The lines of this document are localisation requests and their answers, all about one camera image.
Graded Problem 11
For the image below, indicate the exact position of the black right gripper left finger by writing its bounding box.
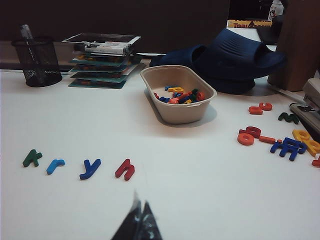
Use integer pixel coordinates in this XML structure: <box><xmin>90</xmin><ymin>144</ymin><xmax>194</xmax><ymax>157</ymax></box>
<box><xmin>111</xmin><ymin>189</ymin><xmax>142</xmax><ymax>240</ymax></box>

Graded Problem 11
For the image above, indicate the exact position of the teal puzzle card box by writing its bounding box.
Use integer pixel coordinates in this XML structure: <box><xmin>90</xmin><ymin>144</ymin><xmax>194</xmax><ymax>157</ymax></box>
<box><xmin>70</xmin><ymin>62</ymin><xmax>146</xmax><ymax>75</ymax></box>
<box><xmin>71</xmin><ymin>54</ymin><xmax>132</xmax><ymax>66</ymax></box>
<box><xmin>69</xmin><ymin>71</ymin><xmax>137</xmax><ymax>83</ymax></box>
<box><xmin>68</xmin><ymin>79</ymin><xmax>132</xmax><ymax>90</ymax></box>

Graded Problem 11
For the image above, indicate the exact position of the yellow Toblerone box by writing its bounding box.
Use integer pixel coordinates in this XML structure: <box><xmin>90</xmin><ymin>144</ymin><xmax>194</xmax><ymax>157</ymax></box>
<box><xmin>226</xmin><ymin>19</ymin><xmax>273</xmax><ymax>29</ymax></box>

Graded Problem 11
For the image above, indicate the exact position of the brown desk partition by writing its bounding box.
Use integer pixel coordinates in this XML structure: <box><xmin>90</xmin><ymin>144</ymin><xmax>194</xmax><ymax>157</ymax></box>
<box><xmin>0</xmin><ymin>0</ymin><xmax>230</xmax><ymax>54</ymax></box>

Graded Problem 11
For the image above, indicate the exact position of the beige pulp tray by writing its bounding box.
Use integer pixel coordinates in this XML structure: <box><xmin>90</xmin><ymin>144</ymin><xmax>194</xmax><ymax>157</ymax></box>
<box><xmin>139</xmin><ymin>64</ymin><xmax>218</xmax><ymax>125</ymax></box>

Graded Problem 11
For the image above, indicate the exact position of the white bottle with red label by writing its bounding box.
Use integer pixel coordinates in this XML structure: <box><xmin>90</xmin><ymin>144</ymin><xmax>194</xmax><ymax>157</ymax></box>
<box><xmin>267</xmin><ymin>0</ymin><xmax>284</xmax><ymax>22</ymax></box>

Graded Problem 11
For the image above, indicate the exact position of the red letter h magnet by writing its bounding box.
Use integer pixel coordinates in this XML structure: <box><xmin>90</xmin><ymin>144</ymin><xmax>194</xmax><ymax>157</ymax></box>
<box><xmin>115</xmin><ymin>158</ymin><xmax>137</xmax><ymax>181</ymax></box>

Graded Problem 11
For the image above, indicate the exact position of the blue letter y magnet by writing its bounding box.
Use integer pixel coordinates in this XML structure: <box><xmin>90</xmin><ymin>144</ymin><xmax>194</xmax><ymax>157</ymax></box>
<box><xmin>79</xmin><ymin>158</ymin><xmax>102</xmax><ymax>181</ymax></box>

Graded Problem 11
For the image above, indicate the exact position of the orange letter o magnet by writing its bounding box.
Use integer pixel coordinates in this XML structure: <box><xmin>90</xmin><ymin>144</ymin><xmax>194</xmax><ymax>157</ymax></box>
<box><xmin>237</xmin><ymin>133</ymin><xmax>256</xmax><ymax>146</ymax></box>

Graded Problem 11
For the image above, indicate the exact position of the green letter k magnet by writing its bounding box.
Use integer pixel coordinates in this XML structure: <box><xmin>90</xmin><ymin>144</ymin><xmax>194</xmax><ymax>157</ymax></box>
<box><xmin>22</xmin><ymin>149</ymin><xmax>43</xmax><ymax>168</ymax></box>

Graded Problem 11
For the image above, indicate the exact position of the red letter b magnet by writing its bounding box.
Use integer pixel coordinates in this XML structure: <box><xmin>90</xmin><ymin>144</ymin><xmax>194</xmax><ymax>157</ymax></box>
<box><xmin>239</xmin><ymin>126</ymin><xmax>261</xmax><ymax>138</ymax></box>

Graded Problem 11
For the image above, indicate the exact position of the clear plastic case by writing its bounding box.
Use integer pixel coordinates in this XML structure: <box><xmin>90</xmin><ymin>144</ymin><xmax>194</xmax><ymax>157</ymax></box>
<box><xmin>61</xmin><ymin>32</ymin><xmax>142</xmax><ymax>56</ymax></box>

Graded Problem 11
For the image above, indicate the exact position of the white marker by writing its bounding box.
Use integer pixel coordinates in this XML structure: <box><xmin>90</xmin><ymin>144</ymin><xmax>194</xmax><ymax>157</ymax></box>
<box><xmin>83</xmin><ymin>42</ymin><xmax>133</xmax><ymax>55</ymax></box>

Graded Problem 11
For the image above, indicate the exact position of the black mesh pen holder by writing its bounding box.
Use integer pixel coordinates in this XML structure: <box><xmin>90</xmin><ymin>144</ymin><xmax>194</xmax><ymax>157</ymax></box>
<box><xmin>11</xmin><ymin>36</ymin><xmax>63</xmax><ymax>88</ymax></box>

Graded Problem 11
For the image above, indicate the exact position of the green letter m magnet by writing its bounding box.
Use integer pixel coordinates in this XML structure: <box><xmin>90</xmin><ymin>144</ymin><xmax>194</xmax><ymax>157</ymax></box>
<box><xmin>278</xmin><ymin>112</ymin><xmax>300</xmax><ymax>125</ymax></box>

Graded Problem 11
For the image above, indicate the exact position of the beige grey stapler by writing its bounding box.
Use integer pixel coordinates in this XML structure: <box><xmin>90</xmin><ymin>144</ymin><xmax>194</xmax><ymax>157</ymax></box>
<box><xmin>289</xmin><ymin>78</ymin><xmax>320</xmax><ymax>137</ymax></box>

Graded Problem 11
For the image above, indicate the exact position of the blue letter m magnet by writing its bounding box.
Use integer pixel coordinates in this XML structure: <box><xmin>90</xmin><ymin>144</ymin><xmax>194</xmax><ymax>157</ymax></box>
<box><xmin>269</xmin><ymin>141</ymin><xmax>300</xmax><ymax>161</ymax></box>

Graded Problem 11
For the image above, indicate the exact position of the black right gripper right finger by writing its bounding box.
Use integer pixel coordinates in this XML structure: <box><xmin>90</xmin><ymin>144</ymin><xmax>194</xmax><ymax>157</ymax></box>
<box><xmin>136</xmin><ymin>199</ymin><xmax>163</xmax><ymax>240</ymax></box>

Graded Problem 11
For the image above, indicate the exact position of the brown wooden box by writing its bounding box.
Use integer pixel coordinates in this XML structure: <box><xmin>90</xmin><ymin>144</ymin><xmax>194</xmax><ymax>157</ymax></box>
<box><xmin>267</xmin><ymin>0</ymin><xmax>320</xmax><ymax>92</ymax></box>

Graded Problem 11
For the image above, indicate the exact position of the light blue letter r magnet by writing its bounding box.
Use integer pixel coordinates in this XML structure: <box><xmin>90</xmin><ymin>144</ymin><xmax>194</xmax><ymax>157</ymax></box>
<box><xmin>46</xmin><ymin>158</ymin><xmax>66</xmax><ymax>175</ymax></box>

